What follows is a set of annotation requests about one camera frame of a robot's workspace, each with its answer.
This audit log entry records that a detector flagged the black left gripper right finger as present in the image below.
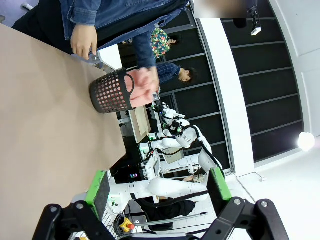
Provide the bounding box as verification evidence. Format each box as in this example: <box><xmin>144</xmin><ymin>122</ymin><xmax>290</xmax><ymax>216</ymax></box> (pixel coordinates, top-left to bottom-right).
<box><xmin>199</xmin><ymin>167</ymin><xmax>290</xmax><ymax>240</ymax></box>

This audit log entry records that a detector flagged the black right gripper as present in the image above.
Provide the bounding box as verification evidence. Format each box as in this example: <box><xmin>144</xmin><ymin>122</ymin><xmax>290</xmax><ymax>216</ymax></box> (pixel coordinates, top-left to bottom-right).
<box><xmin>152</xmin><ymin>102</ymin><xmax>169</xmax><ymax>116</ymax></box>

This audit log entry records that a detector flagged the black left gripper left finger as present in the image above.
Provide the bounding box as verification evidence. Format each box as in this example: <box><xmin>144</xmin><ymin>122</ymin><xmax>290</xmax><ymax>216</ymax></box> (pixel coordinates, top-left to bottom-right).
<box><xmin>32</xmin><ymin>169</ymin><xmax>118</xmax><ymax>240</ymax></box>

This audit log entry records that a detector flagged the pink towel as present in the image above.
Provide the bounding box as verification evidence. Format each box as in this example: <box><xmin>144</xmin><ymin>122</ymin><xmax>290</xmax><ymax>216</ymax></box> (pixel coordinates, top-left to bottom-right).
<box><xmin>124</xmin><ymin>68</ymin><xmax>161</xmax><ymax>110</ymax></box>

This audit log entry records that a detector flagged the person's left forearm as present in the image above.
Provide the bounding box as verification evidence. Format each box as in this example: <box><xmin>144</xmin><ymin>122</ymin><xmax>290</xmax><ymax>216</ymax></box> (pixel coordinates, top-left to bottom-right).
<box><xmin>131</xmin><ymin>31</ymin><xmax>158</xmax><ymax>71</ymax></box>

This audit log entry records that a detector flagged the person's right forearm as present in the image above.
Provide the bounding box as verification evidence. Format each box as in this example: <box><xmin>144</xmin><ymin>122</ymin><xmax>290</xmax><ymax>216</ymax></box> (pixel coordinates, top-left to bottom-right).
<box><xmin>59</xmin><ymin>0</ymin><xmax>102</xmax><ymax>41</ymax></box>

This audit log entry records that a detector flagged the person's left hand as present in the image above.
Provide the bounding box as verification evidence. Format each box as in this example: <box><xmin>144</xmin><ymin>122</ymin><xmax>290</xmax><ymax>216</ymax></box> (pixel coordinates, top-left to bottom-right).
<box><xmin>136</xmin><ymin>67</ymin><xmax>161</xmax><ymax>96</ymax></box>

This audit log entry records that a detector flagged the person's right hand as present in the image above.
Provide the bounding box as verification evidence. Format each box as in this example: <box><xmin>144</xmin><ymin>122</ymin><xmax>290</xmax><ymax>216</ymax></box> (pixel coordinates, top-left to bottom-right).
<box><xmin>70</xmin><ymin>24</ymin><xmax>99</xmax><ymax>61</ymax></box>

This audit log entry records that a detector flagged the light wooden table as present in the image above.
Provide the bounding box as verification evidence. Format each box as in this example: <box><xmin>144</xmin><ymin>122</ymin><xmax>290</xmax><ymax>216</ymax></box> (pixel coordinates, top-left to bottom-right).
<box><xmin>128</xmin><ymin>106</ymin><xmax>152</xmax><ymax>145</ymax></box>

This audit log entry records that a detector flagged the bystander in plaid shirt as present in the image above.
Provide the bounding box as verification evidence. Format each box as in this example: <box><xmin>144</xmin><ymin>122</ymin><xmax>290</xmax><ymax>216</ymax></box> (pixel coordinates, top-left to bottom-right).
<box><xmin>156</xmin><ymin>62</ymin><xmax>198</xmax><ymax>85</ymax></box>

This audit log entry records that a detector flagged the yellow emergency stop button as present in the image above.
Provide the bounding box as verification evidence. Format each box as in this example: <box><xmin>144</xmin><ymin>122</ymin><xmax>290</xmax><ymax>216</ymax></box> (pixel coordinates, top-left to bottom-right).
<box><xmin>119</xmin><ymin>217</ymin><xmax>136</xmax><ymax>232</ymax></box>

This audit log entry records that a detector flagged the black perforated plastic basket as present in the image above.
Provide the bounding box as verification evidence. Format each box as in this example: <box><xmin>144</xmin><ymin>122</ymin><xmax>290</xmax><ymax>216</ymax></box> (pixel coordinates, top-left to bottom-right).
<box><xmin>89</xmin><ymin>66</ymin><xmax>137</xmax><ymax>115</ymax></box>

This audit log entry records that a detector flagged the bystander in floral shirt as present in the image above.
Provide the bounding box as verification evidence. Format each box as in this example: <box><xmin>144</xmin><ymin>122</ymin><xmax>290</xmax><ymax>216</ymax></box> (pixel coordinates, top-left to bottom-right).
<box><xmin>150</xmin><ymin>27</ymin><xmax>183</xmax><ymax>60</ymax></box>

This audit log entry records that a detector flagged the white table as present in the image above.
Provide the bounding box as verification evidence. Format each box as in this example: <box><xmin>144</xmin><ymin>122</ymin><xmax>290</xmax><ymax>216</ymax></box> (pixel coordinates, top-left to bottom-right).
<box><xmin>97</xmin><ymin>46</ymin><xmax>124</xmax><ymax>71</ymax></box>

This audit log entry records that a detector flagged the grey metal rod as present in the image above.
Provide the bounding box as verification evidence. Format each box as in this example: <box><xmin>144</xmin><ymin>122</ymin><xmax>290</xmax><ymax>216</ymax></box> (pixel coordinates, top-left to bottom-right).
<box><xmin>134</xmin><ymin>211</ymin><xmax>208</xmax><ymax>227</ymax></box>

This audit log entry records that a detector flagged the black cloth bundle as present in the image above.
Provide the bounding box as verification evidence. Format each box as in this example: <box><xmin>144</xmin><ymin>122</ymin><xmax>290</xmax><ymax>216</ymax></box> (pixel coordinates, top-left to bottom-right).
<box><xmin>136</xmin><ymin>198</ymin><xmax>196</xmax><ymax>231</ymax></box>

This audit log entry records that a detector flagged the person in denim jacket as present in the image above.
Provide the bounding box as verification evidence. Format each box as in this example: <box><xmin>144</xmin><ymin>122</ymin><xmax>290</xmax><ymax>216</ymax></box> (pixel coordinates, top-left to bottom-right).
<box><xmin>11</xmin><ymin>0</ymin><xmax>195</xmax><ymax>70</ymax></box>

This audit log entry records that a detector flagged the bright round lamp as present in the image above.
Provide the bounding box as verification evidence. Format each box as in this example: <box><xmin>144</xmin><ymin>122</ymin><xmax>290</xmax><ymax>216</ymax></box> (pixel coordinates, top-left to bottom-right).
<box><xmin>297</xmin><ymin>131</ymin><xmax>316</xmax><ymax>153</ymax></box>

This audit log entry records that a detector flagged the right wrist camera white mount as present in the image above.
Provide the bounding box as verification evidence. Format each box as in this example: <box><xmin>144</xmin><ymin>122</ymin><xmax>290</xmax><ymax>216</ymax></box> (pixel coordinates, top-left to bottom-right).
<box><xmin>162</xmin><ymin>107</ymin><xmax>186</xmax><ymax>121</ymax></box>

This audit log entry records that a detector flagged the hanging white camera box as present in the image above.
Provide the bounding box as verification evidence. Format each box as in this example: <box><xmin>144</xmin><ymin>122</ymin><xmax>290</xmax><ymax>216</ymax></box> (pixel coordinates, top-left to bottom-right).
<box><xmin>246</xmin><ymin>0</ymin><xmax>263</xmax><ymax>37</ymax></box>

